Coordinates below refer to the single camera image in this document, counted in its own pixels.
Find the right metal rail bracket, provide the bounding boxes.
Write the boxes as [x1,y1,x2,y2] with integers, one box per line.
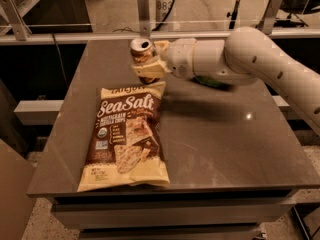
[257,0,283,35]

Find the brown sea salt chip bag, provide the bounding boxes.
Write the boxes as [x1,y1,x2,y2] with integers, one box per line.
[78,82,170,192]

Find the metal rail bracket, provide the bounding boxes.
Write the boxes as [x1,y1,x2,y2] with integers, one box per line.
[0,0,31,41]
[257,0,283,35]
[137,0,151,37]

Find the middle metal rail bracket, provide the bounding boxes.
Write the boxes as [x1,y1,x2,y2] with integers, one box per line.
[137,0,151,37]

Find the green chip bag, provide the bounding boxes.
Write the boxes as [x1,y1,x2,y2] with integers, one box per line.
[195,76,226,88]

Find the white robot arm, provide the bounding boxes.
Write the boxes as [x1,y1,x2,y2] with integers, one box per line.
[130,27,320,134]

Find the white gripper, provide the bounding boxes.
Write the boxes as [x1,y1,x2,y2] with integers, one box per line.
[131,38,197,79]

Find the orange soda can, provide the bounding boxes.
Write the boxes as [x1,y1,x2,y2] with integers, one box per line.
[130,37,158,84]

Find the left metal rail bracket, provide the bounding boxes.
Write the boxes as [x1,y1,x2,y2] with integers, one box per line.
[0,0,31,41]

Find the black cable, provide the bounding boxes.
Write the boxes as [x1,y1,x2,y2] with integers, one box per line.
[113,0,177,33]

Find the grey table drawer unit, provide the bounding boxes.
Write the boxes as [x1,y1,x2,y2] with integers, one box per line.
[51,192,295,240]

